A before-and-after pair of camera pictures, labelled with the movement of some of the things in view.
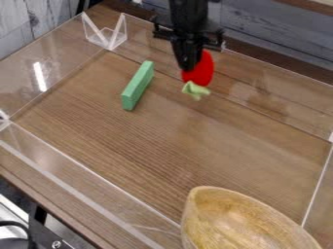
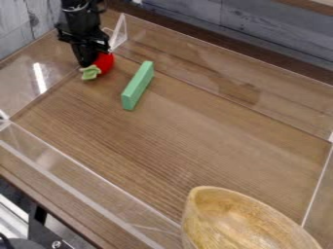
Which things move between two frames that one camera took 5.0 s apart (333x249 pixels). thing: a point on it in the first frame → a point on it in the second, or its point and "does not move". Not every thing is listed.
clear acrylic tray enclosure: (100, 133) does not move
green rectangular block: (136, 87) does not move
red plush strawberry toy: (200, 74) → (101, 67)
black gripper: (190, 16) → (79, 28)
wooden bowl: (224, 219) does not move
